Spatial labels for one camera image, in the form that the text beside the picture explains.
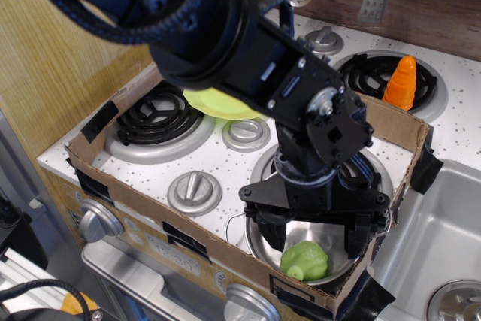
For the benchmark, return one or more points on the orange object bottom left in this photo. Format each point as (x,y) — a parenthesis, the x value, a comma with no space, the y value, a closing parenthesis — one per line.
(72,306)

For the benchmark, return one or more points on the stainless steel pot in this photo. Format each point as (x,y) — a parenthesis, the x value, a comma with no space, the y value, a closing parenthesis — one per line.
(329,237)

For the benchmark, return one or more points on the green toy broccoli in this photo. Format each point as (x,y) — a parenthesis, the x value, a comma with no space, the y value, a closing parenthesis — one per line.
(305,261)

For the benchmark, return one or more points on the grey back stove knob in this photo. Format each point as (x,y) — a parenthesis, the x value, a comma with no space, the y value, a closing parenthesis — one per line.
(324,42)

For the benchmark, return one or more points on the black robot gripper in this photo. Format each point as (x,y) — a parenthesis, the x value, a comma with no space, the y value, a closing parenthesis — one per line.
(358,234)

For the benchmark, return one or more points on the front left black burner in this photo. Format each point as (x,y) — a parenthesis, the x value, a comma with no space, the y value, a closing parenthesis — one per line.
(160,127)

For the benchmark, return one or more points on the grey front stove knob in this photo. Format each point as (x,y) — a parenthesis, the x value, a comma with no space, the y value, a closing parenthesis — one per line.
(194,193)

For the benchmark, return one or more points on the orange cone toy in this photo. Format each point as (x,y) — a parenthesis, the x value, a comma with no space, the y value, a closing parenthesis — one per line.
(401,88)

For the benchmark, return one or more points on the silver oven knob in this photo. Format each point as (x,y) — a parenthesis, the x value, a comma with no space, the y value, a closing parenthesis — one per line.
(98,222)
(243,303)

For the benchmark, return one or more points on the silver oven door handle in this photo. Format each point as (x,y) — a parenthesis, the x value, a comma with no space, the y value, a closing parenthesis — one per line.
(140,285)

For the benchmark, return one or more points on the metal sink drain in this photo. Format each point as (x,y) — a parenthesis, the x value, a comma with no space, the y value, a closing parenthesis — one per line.
(456,300)

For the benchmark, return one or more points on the hanging metal slotted spatula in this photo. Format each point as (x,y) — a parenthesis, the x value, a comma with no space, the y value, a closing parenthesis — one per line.
(372,11)

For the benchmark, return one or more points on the silver right oven knob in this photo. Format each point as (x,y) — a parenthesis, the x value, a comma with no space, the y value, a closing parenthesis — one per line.
(243,303)

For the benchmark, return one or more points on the grey stove knob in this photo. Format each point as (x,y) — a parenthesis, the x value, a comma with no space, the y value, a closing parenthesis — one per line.
(324,42)
(246,136)
(194,193)

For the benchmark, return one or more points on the grey centre stove knob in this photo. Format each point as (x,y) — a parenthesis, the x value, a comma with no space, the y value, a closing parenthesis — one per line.
(246,136)

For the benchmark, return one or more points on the yellow-green plastic plate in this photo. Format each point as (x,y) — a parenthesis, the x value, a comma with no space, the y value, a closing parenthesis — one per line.
(217,104)

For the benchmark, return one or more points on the grey sink basin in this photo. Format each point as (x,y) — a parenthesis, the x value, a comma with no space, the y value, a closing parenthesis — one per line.
(436,241)

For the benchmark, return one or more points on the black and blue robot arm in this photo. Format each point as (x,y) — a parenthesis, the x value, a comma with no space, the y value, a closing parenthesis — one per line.
(247,50)

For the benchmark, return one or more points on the back right black burner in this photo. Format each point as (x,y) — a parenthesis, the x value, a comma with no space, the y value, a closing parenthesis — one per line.
(369,73)

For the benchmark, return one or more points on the silver left oven knob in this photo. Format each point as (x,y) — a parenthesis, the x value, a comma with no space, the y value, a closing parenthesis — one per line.
(98,222)

